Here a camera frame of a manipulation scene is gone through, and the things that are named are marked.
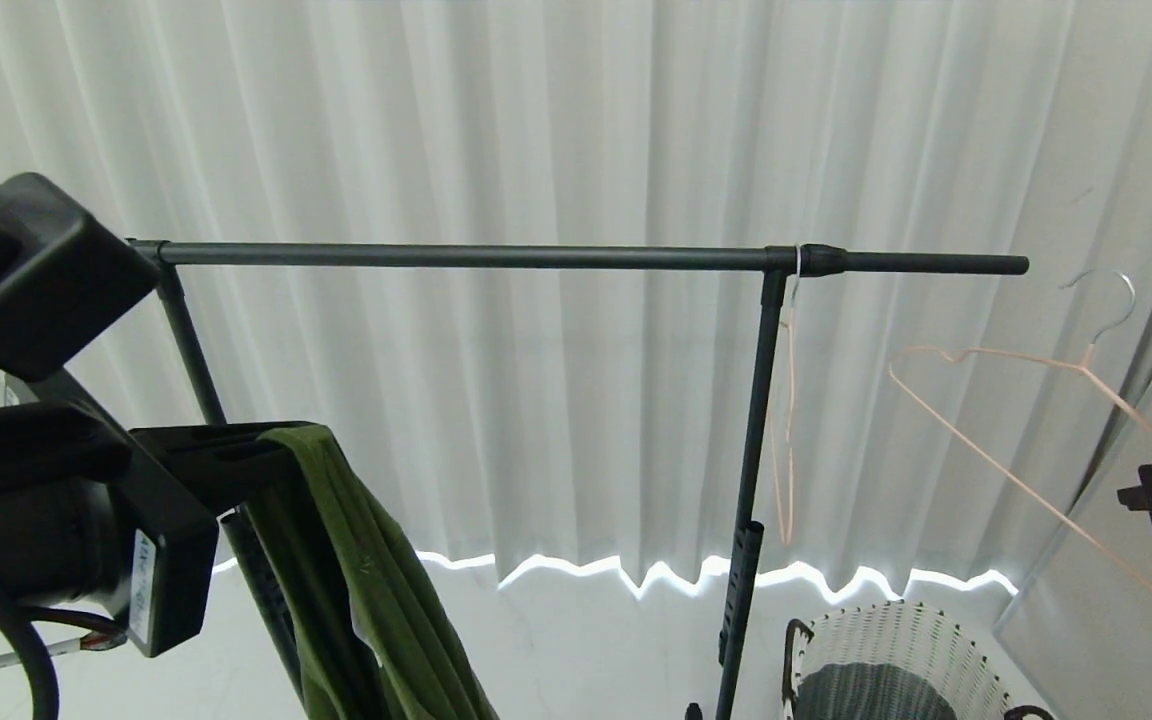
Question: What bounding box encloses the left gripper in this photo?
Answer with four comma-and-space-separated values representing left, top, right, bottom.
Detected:
0, 400, 220, 658

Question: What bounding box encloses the pink clothes hanger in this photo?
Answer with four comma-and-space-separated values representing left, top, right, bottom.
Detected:
886, 268, 1152, 641
771, 290, 802, 546

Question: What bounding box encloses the green printed shirt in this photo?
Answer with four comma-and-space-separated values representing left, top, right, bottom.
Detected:
236, 425, 499, 720

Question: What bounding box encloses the white laundry basket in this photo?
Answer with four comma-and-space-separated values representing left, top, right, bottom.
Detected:
781, 600, 1055, 720

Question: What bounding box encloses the black clothes rack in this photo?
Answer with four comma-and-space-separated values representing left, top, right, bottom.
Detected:
126, 238, 1030, 720

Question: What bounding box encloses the white curtain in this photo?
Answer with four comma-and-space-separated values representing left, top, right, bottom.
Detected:
0, 0, 1152, 601

